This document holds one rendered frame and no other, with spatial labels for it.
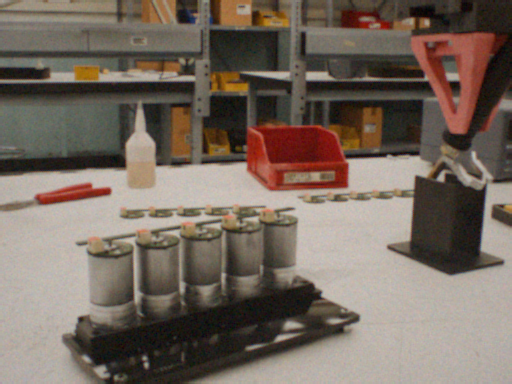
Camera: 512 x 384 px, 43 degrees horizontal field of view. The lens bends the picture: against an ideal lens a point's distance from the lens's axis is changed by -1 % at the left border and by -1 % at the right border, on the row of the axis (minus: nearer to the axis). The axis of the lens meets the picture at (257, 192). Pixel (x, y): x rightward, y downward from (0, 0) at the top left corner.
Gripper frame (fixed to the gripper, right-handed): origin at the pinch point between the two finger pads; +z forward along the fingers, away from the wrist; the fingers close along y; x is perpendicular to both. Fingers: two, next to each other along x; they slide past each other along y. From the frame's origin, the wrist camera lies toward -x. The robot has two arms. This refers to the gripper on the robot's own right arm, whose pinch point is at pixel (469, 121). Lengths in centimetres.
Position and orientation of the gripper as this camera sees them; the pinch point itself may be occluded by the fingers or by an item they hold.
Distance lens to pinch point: 53.6
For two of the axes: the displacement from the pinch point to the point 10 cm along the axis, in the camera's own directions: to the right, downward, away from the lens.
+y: -8.8, 1.0, -4.7
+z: 0.2, 9.8, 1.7
